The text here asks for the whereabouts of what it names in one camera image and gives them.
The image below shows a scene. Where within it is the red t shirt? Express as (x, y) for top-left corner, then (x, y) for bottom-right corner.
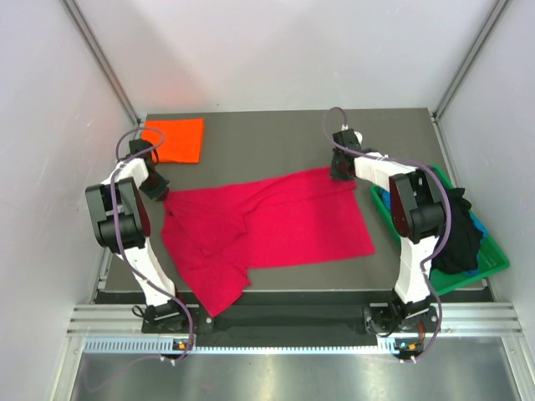
(161, 167), (375, 317)

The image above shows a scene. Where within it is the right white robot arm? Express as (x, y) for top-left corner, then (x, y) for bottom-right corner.
(330, 124), (451, 337)

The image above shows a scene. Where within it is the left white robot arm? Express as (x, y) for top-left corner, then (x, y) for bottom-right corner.
(84, 139), (192, 333)

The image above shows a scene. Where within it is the blue t shirt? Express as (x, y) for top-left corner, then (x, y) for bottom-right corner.
(378, 188), (391, 212)

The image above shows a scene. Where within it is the folded orange t shirt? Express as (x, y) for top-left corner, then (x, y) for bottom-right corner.
(141, 118), (205, 164)

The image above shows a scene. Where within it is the black t shirt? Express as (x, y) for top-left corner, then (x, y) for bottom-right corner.
(431, 188), (485, 275)

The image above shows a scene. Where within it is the green plastic tray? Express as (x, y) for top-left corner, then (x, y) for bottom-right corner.
(369, 164), (511, 298)

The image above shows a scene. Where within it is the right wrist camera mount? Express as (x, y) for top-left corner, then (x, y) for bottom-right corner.
(341, 124), (363, 145)

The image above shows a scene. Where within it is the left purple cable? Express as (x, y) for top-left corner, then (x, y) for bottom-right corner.
(115, 127), (197, 368)

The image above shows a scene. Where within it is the purple cable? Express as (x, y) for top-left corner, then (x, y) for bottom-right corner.
(324, 106), (455, 364)
(115, 127), (197, 368)

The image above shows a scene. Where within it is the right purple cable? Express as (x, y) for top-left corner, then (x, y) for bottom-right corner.
(324, 106), (455, 364)

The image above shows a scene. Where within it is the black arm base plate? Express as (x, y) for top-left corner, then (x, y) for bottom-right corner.
(94, 290), (440, 346)

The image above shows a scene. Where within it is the slotted grey cable duct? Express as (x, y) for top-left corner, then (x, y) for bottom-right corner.
(83, 337), (423, 356)

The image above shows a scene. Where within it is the left aluminium frame post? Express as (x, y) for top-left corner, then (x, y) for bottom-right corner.
(59, 0), (141, 125)

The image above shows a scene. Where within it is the aluminium frame post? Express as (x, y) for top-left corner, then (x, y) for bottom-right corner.
(59, 0), (141, 125)
(431, 0), (512, 124)

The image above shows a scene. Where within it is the right aluminium frame post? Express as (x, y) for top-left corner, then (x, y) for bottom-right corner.
(431, 0), (512, 124)

